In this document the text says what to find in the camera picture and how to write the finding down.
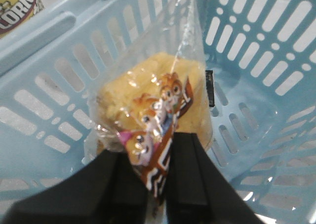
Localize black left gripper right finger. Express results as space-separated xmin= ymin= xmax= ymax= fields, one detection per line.
xmin=166 ymin=133 xmax=262 ymax=224

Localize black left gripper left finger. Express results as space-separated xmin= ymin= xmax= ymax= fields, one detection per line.
xmin=2 ymin=151 xmax=147 ymax=224

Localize packaged yellow bread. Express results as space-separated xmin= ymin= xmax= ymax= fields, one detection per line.
xmin=83 ymin=0 xmax=212 ymax=199

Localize yellow popcorn paper cup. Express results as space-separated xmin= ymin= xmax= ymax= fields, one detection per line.
xmin=0 ymin=0 xmax=44 ymax=38

